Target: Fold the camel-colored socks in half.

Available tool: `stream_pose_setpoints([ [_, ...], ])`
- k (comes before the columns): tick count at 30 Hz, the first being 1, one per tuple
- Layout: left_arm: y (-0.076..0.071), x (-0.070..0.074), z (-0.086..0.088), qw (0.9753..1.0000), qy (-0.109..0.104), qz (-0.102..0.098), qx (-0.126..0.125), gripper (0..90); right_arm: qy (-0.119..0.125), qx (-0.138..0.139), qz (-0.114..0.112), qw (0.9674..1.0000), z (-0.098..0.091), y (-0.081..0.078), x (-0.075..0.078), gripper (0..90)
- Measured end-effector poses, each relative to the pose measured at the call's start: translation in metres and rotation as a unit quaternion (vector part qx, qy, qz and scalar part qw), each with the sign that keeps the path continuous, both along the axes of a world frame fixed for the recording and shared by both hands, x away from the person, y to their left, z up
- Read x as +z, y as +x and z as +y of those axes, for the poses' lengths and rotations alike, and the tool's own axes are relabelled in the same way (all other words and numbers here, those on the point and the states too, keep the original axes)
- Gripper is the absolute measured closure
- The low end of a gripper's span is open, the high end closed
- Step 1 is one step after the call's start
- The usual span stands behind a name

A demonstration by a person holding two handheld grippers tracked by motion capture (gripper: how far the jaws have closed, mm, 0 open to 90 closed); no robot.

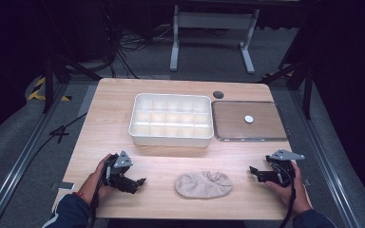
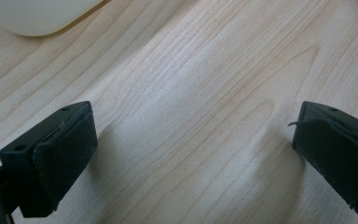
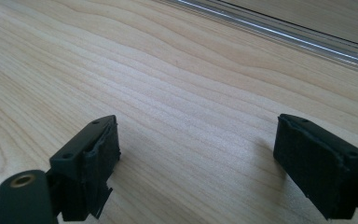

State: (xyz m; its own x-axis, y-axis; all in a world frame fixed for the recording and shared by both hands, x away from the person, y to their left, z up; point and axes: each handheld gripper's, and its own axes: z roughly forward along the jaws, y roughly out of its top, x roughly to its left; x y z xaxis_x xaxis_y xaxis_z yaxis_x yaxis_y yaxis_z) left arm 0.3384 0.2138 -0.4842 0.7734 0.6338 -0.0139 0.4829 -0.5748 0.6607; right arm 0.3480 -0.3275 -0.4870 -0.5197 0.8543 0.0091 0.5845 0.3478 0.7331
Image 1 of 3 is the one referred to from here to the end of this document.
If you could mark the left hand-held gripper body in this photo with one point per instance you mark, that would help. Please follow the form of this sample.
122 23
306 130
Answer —
122 161

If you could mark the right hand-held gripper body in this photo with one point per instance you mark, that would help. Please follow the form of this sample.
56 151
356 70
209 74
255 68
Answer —
282 174

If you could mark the beige sock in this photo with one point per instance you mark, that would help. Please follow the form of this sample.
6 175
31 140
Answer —
202 185

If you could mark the white compartment storage box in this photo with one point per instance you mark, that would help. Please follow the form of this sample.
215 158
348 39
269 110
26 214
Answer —
171 120

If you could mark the person's right hand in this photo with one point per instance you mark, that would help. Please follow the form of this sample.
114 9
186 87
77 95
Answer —
301 199

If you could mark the person's left hand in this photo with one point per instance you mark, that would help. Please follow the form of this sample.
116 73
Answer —
92 186

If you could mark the grey tape piece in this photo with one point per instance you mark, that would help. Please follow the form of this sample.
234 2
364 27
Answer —
307 182
66 186

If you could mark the clear lid with white knob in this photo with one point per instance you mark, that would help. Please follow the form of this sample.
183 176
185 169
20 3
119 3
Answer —
234 123

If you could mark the black stand legs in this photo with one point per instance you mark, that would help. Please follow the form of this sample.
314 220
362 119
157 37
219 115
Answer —
48 85
307 91

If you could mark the dark round table grommet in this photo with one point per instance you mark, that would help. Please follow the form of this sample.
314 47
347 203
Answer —
218 94

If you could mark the yellow black floor tape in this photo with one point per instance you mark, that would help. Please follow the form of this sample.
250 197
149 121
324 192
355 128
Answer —
34 94

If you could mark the aluminium floor rail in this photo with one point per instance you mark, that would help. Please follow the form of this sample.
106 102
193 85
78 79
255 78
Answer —
326 158
19 164

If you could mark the white metal desk frame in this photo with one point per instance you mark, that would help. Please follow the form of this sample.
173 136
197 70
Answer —
212 20

